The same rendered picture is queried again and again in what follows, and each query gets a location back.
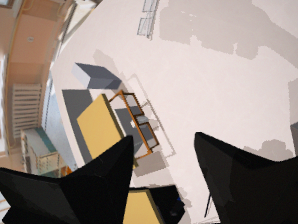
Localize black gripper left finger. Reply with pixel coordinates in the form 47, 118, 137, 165
0, 135, 134, 224

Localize tan flat block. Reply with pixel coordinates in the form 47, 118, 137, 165
77, 93, 144, 160

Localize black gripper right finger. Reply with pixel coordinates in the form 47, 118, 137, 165
193, 132, 298, 224

